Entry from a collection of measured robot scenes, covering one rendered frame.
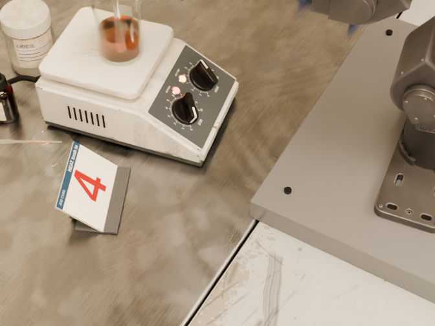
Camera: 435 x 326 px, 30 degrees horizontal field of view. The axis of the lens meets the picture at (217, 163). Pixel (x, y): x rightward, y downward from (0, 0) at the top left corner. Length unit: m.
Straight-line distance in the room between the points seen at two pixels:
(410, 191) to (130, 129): 0.31
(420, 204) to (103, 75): 0.36
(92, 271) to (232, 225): 0.15
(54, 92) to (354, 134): 0.33
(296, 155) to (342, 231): 0.11
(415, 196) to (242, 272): 0.19
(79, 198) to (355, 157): 0.30
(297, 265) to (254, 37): 0.35
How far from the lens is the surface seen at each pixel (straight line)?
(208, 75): 0.93
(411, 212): 0.84
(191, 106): 0.89
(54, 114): 0.94
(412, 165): 0.88
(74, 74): 0.90
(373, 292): 0.84
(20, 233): 0.88
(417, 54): 0.78
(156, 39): 0.93
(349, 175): 0.87
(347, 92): 0.95
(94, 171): 0.89
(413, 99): 0.78
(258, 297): 0.82
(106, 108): 0.90
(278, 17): 1.10
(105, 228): 0.86
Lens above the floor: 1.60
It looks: 50 degrees down
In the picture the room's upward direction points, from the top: 1 degrees clockwise
